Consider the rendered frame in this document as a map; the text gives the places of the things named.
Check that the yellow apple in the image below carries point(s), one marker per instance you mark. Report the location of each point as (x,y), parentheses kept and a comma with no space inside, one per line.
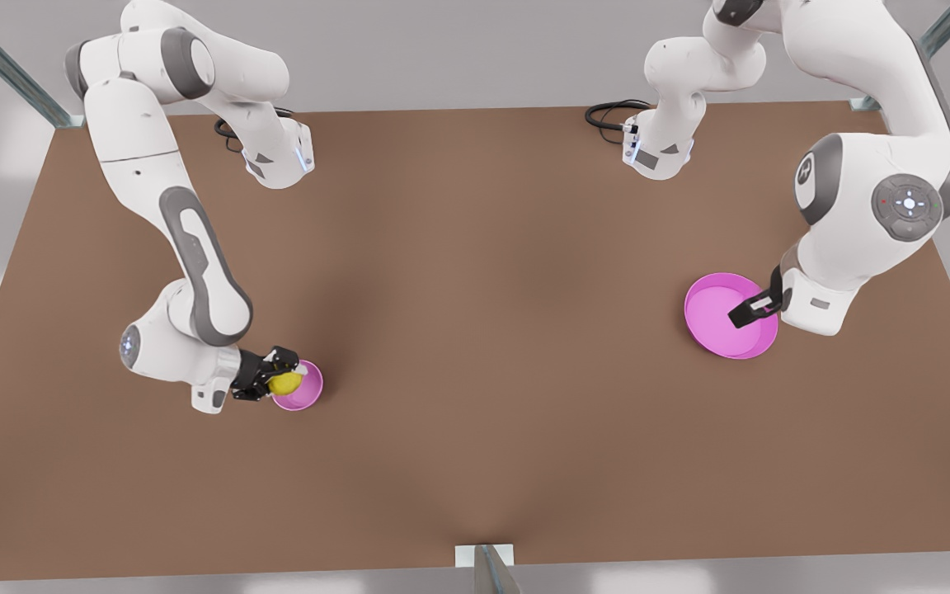
(284,383)

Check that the small pink bowl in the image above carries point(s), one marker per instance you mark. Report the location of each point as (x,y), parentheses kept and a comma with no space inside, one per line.
(303,389)

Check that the silver frame post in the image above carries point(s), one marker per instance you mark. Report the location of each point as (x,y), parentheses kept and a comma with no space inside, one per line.
(933,37)
(487,568)
(9,70)

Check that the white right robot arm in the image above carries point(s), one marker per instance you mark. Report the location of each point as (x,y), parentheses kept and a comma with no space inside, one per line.
(195,247)

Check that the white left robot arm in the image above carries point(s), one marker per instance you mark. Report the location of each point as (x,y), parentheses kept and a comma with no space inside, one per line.
(871,190)

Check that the pink plate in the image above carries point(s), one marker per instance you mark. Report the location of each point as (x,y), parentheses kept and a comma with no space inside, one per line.
(726,318)

